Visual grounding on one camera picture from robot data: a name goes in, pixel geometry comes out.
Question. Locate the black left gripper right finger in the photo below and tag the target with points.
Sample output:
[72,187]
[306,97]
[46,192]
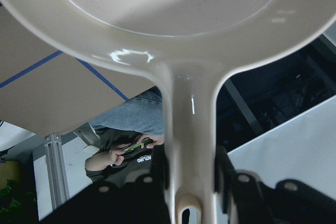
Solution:
[240,195]

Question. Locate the aluminium frame post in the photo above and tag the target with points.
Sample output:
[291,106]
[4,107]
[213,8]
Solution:
[58,184]

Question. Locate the seated person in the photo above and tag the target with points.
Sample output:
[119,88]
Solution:
[132,137]

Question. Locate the beige plastic dustpan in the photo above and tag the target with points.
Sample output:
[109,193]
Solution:
[188,48]

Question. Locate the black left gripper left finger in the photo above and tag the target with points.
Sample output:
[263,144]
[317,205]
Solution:
[146,194]

